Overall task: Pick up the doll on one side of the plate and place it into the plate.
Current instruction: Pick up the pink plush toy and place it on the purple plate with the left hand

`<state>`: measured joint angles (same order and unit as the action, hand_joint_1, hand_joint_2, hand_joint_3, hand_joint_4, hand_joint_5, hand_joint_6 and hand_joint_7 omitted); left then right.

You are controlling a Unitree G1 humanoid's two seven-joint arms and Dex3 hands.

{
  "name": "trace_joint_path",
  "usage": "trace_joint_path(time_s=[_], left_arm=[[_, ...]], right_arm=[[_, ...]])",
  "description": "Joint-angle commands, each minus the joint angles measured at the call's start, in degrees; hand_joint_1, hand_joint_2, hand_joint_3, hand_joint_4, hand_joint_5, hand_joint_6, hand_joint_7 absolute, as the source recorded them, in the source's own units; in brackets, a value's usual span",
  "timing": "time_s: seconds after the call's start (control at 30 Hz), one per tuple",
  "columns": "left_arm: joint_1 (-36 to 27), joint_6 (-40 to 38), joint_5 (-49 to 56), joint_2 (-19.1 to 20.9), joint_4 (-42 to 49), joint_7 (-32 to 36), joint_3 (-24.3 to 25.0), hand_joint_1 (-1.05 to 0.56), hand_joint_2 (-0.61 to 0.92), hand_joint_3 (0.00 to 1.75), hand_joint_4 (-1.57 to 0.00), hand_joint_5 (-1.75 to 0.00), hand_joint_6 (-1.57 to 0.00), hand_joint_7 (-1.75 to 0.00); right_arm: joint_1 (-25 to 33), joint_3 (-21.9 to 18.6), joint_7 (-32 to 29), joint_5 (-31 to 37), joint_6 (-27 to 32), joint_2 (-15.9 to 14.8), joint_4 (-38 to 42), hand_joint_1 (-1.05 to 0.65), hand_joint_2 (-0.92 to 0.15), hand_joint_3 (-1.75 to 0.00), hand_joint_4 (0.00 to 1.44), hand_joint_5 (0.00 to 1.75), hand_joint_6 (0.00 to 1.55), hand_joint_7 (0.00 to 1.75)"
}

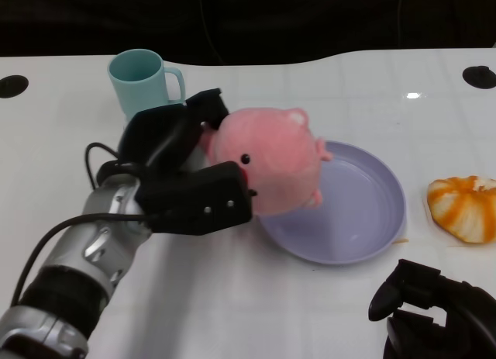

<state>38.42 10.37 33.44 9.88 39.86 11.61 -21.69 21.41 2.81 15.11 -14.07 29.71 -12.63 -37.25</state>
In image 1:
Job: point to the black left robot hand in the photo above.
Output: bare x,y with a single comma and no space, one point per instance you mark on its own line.
193,204

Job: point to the teal plastic mug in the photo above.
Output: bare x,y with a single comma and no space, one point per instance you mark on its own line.
135,91

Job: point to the pink plush beaver doll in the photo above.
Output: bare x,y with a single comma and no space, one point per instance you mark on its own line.
279,161

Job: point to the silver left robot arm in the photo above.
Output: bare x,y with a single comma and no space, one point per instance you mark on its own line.
77,266

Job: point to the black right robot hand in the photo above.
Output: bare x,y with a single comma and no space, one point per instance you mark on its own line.
470,328

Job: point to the orange and white bread toy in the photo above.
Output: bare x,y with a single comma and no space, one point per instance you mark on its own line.
465,211

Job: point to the small orange scrap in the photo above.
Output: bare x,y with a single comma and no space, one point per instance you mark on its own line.
400,241

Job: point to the purple plastic plate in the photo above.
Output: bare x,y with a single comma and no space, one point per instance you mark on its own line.
356,219

